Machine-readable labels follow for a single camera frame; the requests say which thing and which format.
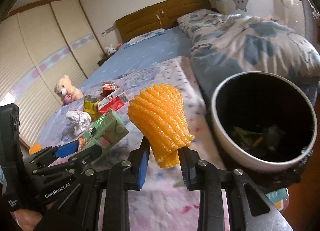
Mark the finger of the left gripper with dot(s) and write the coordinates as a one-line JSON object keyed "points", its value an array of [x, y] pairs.
{"points": [[65, 150], [83, 158]]}

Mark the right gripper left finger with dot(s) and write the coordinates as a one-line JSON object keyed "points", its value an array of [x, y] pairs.
{"points": [[78, 207]]}

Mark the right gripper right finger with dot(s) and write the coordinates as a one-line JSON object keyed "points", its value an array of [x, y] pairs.
{"points": [[248, 207]]}

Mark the green drink carton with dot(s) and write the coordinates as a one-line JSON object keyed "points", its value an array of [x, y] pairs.
{"points": [[105, 132]]}

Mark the orange foam fruit net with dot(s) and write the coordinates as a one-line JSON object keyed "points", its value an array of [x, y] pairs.
{"points": [[158, 112]]}

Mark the white round trash bin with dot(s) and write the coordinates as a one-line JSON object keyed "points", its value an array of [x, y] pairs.
{"points": [[263, 121]]}

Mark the person's left hand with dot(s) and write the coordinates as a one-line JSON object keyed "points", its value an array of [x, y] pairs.
{"points": [[27, 219]]}

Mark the small orange foam piece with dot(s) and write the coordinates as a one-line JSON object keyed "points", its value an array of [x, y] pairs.
{"points": [[36, 147]]}

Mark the crumpled white tissue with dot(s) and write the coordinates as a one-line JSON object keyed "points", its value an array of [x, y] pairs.
{"points": [[80, 120]]}

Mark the yellow snack wrapper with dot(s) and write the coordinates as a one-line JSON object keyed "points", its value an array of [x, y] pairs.
{"points": [[91, 107]]}

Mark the beige teddy bear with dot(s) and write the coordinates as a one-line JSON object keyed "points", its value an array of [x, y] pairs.
{"points": [[66, 91]]}

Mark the red white box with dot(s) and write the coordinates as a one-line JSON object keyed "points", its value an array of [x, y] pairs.
{"points": [[115, 101]]}

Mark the red snack wrapper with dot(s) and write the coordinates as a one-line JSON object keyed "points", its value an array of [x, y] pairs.
{"points": [[108, 88]]}

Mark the dark wooden nightstand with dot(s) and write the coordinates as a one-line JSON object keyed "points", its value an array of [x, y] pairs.
{"points": [[102, 61]]}

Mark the cream sliding wardrobe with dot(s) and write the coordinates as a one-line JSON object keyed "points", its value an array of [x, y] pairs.
{"points": [[40, 43]]}

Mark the white rabbit plush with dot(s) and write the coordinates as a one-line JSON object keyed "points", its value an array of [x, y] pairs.
{"points": [[110, 50]]}

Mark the blue white pillow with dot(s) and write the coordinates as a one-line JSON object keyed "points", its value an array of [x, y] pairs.
{"points": [[145, 36]]}

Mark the blue white cartoon duvet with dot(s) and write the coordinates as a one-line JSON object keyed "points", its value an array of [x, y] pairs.
{"points": [[224, 45]]}

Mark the wooden headboard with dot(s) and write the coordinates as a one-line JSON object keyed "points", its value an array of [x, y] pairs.
{"points": [[160, 15]]}

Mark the grey bed guard rail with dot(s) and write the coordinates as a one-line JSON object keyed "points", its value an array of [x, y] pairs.
{"points": [[299, 15]]}

